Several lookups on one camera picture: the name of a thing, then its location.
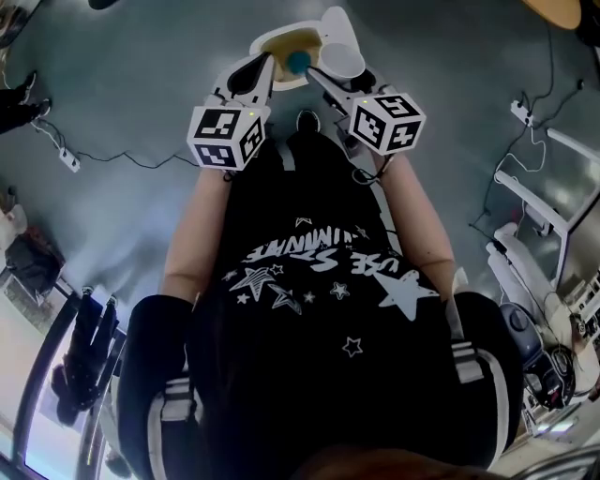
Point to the white bin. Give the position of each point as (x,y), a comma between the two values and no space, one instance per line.
(337,23)

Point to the teal ball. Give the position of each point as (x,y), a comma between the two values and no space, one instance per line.
(298,62)

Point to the person's black star-print shirt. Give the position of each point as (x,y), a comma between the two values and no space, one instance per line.
(319,342)

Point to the person's right forearm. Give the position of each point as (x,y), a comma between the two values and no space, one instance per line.
(417,211)

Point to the white cup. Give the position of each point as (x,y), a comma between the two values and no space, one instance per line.
(341,58)

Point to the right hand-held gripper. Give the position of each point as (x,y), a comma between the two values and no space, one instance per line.
(389,122)

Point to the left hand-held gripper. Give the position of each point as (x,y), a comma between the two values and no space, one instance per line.
(225,138)

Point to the black plastic bag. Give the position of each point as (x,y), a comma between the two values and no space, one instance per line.
(33,265)

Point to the white table frame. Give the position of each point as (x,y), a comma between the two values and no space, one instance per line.
(539,201)

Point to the person's shoe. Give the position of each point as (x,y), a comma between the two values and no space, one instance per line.
(307,122)

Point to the person's left forearm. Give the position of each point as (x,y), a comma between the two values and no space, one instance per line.
(197,225)

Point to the white power strip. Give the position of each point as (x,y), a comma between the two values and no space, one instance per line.
(521,112)
(69,160)

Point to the round wooden table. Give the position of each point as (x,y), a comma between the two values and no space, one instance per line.
(558,11)

